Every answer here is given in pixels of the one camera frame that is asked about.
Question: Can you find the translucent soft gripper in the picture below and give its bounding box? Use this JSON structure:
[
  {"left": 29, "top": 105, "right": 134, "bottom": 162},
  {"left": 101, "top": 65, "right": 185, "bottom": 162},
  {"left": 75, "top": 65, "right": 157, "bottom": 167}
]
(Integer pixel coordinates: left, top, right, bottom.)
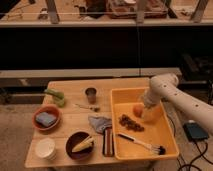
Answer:
[{"left": 139, "top": 92, "right": 160, "bottom": 123}]

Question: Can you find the grey crumpled cloth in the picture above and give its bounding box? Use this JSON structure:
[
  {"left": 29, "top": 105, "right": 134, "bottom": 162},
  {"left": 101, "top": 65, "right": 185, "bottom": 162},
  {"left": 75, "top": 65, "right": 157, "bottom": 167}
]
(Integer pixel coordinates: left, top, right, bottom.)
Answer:
[{"left": 88, "top": 116, "right": 112, "bottom": 134}]

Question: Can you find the orange bowl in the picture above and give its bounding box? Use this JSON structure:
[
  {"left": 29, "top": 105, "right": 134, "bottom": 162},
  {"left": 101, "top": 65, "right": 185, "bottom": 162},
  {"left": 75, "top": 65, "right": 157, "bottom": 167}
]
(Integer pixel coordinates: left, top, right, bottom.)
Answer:
[{"left": 32, "top": 105, "right": 61, "bottom": 131}]

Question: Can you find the white cup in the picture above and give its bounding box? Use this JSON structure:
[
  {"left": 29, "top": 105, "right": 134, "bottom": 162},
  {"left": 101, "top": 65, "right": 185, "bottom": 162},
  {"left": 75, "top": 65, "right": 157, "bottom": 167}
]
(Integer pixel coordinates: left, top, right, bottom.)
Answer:
[{"left": 35, "top": 138, "right": 56, "bottom": 160}]

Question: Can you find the orange apple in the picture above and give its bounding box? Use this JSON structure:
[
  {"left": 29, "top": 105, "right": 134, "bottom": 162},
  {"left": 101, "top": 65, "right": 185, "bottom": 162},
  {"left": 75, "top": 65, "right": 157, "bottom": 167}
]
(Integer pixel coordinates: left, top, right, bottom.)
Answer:
[{"left": 133, "top": 104, "right": 144, "bottom": 118}]

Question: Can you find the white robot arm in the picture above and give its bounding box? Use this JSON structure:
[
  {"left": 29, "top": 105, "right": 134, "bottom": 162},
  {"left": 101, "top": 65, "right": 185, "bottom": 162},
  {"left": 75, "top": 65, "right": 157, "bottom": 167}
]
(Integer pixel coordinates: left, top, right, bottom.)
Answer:
[{"left": 140, "top": 73, "right": 213, "bottom": 135}]

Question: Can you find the black cable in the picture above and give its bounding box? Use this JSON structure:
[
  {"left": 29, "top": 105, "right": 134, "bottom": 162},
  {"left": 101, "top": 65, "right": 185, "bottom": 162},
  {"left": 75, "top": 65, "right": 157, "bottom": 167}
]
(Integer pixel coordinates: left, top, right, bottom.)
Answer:
[{"left": 166, "top": 114, "right": 213, "bottom": 171}]

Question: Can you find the yellow corn cob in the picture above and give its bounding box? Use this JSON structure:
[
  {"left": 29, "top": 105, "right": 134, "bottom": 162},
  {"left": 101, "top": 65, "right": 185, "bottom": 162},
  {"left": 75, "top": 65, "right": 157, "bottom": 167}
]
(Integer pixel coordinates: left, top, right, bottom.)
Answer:
[{"left": 72, "top": 136, "right": 94, "bottom": 152}]

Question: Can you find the yellow plastic bin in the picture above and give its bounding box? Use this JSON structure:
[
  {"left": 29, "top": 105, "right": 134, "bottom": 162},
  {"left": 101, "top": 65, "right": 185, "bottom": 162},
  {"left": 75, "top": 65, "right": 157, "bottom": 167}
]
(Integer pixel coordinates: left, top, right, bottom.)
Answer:
[{"left": 110, "top": 87, "right": 179, "bottom": 161}]

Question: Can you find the bunch of dark grapes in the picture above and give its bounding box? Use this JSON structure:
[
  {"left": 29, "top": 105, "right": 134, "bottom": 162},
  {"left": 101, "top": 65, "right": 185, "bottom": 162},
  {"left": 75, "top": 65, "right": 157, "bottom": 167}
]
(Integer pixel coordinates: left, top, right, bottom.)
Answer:
[{"left": 119, "top": 114, "right": 144, "bottom": 132}]

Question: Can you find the wooden table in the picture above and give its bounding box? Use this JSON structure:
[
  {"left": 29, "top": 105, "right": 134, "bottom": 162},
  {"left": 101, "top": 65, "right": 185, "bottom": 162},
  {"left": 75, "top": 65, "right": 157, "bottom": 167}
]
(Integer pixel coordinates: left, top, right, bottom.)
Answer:
[{"left": 25, "top": 78, "right": 150, "bottom": 169}]

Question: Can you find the blue sponge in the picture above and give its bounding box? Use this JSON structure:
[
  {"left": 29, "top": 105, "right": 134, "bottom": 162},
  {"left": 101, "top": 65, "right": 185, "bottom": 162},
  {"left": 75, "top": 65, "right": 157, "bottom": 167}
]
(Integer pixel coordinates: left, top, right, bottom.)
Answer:
[{"left": 36, "top": 112, "right": 57, "bottom": 127}]

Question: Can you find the metal cup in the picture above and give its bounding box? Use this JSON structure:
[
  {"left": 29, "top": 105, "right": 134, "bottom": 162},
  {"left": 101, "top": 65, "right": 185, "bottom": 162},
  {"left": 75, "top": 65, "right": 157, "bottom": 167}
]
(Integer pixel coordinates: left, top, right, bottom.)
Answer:
[{"left": 85, "top": 87, "right": 97, "bottom": 104}]

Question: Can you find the black and white brush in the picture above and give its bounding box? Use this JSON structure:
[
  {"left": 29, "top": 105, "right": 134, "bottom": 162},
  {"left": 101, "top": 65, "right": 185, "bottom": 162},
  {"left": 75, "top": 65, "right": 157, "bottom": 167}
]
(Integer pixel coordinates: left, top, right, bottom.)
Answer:
[{"left": 118, "top": 133, "right": 166, "bottom": 155}]

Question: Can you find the dark purple bowl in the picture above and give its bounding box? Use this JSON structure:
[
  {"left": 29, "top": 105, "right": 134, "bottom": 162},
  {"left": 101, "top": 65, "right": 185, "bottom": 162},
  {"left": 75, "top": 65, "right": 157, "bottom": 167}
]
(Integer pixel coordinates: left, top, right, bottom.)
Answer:
[{"left": 66, "top": 131, "right": 94, "bottom": 160}]

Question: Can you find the green toy vegetable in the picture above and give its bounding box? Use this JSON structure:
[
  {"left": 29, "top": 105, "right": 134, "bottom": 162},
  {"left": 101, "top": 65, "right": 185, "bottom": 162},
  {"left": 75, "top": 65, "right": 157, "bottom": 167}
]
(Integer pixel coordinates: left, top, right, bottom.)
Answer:
[{"left": 44, "top": 89, "right": 65, "bottom": 107}]

